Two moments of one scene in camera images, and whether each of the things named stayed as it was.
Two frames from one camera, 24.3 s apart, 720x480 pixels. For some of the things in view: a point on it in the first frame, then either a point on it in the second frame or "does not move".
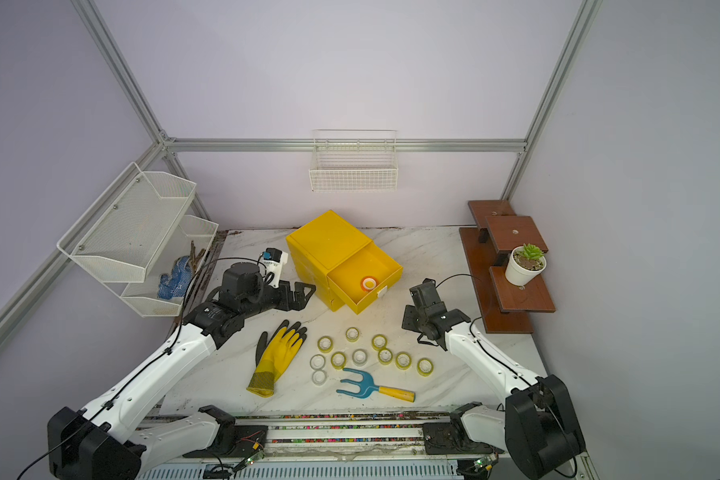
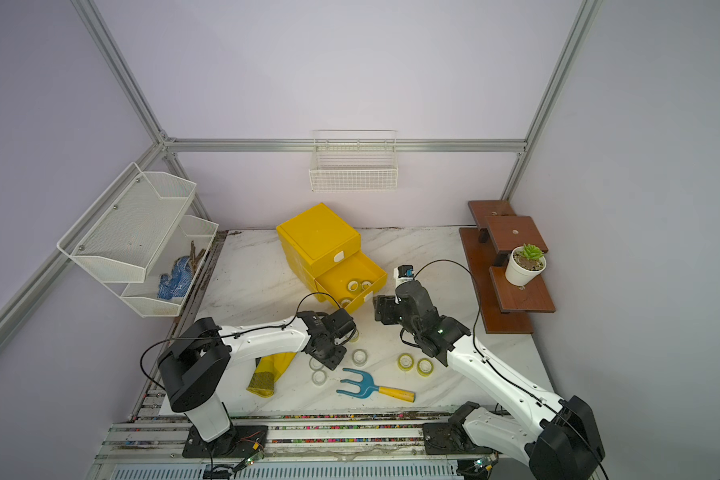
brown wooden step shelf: (488, 248) does not move
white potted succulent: (525, 264) does not move
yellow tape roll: (425, 367) does not move
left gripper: (299, 301) → (333, 361)
